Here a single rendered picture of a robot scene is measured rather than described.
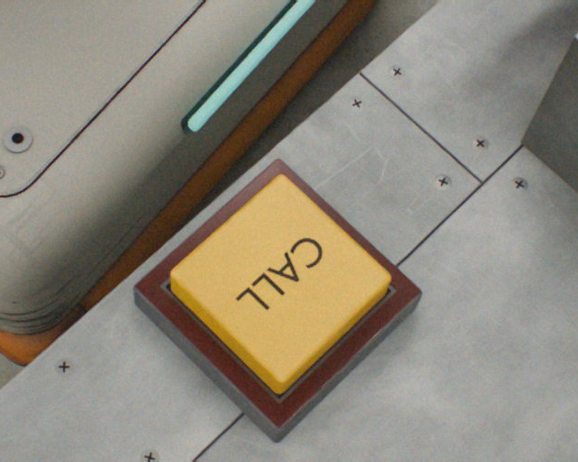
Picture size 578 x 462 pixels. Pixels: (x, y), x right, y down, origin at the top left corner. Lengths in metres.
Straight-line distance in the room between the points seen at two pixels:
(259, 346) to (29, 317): 0.71
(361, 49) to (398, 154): 0.95
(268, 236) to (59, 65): 0.69
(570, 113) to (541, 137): 0.03
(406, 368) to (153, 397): 0.10
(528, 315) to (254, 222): 0.12
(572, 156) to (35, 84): 0.69
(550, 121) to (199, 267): 0.15
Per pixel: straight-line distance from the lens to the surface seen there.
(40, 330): 1.24
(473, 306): 0.56
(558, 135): 0.57
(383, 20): 1.55
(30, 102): 1.18
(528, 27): 0.62
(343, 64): 1.52
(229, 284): 0.51
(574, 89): 0.54
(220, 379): 0.53
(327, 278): 0.52
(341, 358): 0.53
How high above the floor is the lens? 1.32
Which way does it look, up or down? 68 degrees down
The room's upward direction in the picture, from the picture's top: 10 degrees clockwise
